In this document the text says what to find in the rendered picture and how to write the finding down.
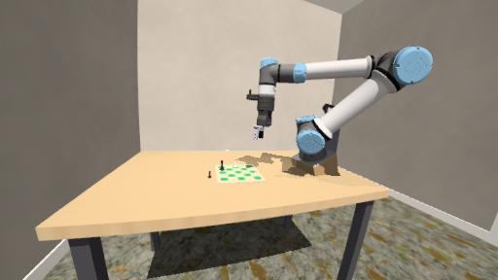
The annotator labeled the green and cream chessboard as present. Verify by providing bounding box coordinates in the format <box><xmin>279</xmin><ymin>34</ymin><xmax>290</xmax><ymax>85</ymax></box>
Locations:
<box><xmin>215</xmin><ymin>164</ymin><xmax>267</xmax><ymax>184</ymax></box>

